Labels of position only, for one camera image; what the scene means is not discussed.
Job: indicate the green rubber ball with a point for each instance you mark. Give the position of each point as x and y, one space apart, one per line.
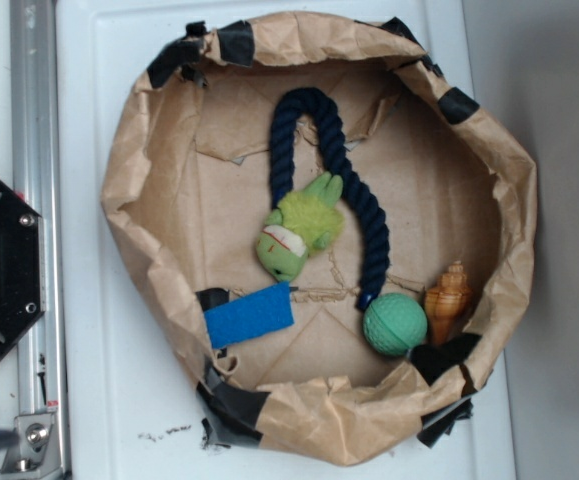
394 323

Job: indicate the green plush toy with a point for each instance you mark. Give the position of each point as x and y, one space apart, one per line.
304 223

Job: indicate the brown paper bin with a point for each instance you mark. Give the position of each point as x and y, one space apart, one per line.
187 192

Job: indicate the blue felt rectangle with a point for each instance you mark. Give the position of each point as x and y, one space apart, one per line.
257 314

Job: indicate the orange seashell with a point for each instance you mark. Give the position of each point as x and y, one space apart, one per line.
446 302

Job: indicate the dark blue rope toy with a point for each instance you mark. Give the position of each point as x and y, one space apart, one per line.
371 217

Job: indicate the aluminium frame rail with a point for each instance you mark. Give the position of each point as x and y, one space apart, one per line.
42 372

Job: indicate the metal corner bracket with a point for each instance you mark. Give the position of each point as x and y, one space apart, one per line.
36 454

